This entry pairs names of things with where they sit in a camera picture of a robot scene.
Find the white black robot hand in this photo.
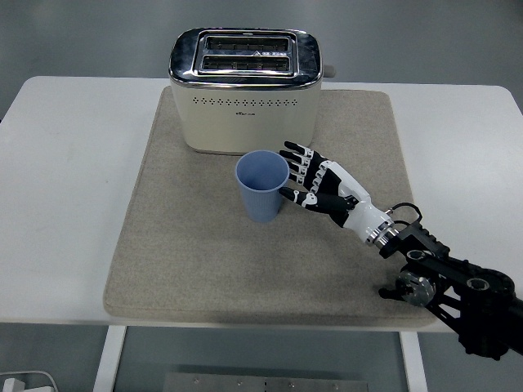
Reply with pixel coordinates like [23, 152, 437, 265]
[279, 140, 392, 243]

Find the blue ribbed plastic cup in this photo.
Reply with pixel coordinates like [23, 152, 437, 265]
[235, 149, 291, 224]

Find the cream chrome two-slot toaster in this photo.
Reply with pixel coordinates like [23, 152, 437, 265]
[167, 27, 337, 157]

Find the white table leg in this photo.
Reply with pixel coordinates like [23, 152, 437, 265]
[399, 331, 429, 392]
[92, 326, 127, 392]

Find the beige fabric table mat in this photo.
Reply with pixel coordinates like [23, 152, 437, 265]
[101, 86, 440, 327]

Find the grey metal plate with screws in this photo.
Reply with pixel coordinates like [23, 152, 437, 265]
[162, 372, 371, 392]

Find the white box with cable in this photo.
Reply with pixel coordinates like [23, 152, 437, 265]
[0, 370, 58, 392]

